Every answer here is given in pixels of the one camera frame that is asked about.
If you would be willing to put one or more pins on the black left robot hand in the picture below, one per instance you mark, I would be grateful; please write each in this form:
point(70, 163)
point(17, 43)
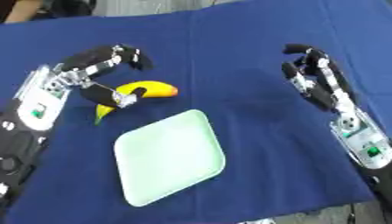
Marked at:
point(93, 58)

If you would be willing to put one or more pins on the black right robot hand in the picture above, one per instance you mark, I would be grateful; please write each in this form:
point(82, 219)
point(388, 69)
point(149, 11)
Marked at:
point(324, 87)

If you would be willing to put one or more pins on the yellow toy banana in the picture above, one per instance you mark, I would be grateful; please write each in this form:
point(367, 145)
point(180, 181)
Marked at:
point(145, 89)

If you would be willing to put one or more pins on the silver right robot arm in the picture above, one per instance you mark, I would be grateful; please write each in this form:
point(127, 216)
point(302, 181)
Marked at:
point(365, 143)

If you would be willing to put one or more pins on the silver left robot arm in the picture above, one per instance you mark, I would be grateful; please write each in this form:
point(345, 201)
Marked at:
point(30, 122)

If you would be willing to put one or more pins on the person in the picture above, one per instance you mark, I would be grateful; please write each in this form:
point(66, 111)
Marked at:
point(30, 8)

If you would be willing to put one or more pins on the pale green square plate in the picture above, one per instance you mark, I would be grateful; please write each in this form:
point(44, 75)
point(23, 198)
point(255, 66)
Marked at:
point(168, 157)

